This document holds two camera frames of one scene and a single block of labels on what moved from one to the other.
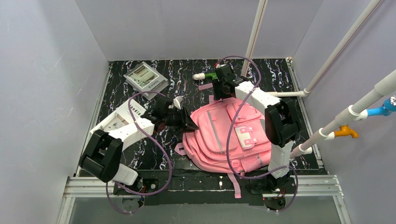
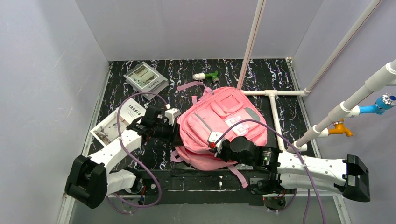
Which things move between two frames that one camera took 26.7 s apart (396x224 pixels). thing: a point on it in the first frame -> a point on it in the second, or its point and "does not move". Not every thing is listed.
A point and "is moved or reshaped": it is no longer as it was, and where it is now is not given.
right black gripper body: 218,89 -> 222,151
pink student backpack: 232,136 is moved or reshaped
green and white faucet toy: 202,76 does not move
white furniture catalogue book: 121,118 does not move
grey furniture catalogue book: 144,77 does not move
